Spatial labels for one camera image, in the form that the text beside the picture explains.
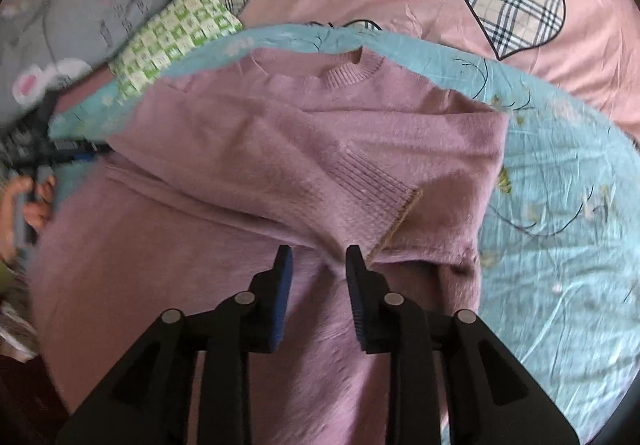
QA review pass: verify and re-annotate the grey printed pillow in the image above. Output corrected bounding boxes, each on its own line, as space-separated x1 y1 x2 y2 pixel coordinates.
0 0 186 126

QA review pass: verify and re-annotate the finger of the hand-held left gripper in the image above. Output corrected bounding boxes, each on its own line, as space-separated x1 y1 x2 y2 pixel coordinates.
47 139 113 166

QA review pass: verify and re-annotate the pink knit sweater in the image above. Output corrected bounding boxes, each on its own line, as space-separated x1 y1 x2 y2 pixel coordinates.
27 46 511 445

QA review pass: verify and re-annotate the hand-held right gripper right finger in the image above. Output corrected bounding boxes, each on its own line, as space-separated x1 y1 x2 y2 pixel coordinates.
346 245 581 445

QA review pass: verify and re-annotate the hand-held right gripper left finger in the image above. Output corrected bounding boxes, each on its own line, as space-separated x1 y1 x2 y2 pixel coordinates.
56 245 294 445

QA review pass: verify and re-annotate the green checkered cloth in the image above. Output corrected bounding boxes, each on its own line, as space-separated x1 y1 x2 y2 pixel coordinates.
109 0 245 107

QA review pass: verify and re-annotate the teal floral bed sheet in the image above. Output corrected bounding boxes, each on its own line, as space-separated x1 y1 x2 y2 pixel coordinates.
50 23 640 436

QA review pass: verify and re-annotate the person's left hand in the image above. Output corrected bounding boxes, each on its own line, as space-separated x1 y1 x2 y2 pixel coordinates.
0 175 57 263

